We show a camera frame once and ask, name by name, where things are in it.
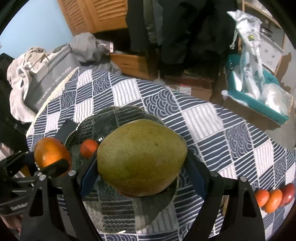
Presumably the grey paper bag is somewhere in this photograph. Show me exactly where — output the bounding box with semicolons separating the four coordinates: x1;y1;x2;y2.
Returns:
24;44;81;112

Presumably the dark hanging jacket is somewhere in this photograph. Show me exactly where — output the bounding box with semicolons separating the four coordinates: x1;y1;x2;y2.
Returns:
126;0;151;52

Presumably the grey hanging jacket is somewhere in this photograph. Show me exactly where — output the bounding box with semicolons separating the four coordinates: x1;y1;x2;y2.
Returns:
148;0;164;44

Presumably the blue white patterned tablecloth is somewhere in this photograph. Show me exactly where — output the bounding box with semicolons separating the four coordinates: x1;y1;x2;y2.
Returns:
26;66;296;241

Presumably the red apple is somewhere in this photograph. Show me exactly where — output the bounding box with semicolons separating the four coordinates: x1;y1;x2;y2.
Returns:
279;183;295;207

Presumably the teal plastic basket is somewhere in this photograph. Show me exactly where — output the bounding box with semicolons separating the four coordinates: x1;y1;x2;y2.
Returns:
222;54;289;126

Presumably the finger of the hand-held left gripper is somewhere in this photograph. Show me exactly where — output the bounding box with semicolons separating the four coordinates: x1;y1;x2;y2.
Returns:
38;159;70;179
57;119;79;146

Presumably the white printed plastic bag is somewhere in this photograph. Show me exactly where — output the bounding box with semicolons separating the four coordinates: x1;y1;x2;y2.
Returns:
227;10;265;98

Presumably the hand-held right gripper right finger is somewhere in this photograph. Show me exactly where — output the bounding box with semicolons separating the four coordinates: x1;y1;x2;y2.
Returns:
186;152;265;241

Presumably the large orange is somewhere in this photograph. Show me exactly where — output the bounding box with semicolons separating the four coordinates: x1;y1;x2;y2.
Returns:
34;137;72;178
264;189;283;214

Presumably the white patterned storage box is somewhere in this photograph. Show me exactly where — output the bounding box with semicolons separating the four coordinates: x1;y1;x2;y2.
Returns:
259;35;285;70

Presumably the clear plastic bag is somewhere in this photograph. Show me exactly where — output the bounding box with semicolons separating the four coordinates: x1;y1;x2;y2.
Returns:
259;83;293;116

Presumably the small orange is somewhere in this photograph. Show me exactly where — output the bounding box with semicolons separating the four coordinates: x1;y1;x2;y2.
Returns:
80;139;99;160
254;189;270;208

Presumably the large green pear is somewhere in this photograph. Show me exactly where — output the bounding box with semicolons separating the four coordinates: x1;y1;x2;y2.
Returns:
97;119;188;197

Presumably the black hanging coat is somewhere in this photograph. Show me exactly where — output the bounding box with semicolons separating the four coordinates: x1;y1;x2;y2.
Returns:
159;0;232;70

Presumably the cardboard box with red label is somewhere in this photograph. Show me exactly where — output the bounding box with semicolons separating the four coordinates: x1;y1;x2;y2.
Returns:
162;74;213;101

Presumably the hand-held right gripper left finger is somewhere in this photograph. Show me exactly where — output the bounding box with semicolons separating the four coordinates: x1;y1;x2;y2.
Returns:
20;152;102;241

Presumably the beige crumpled cloth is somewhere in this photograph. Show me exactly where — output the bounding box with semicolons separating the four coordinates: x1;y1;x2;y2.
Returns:
6;47;50;123

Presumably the wooden louvered wardrobe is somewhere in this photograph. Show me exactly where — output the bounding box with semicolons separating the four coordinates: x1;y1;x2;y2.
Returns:
57;0;129;36

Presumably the wooden shelf rack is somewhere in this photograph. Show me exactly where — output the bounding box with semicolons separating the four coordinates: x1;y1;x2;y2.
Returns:
240;0;287;77

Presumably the plain cardboard box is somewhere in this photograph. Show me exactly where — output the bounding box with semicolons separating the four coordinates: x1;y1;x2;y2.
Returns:
220;95;281;130

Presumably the brown cardboard box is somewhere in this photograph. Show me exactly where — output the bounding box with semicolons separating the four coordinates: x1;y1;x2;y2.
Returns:
110;53;149;80

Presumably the grey crumpled clothing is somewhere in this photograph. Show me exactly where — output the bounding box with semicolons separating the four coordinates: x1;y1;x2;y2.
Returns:
54;32;123;76

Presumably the dark glass plate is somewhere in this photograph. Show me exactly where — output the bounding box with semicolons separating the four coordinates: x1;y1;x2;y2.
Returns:
65;105;179;233

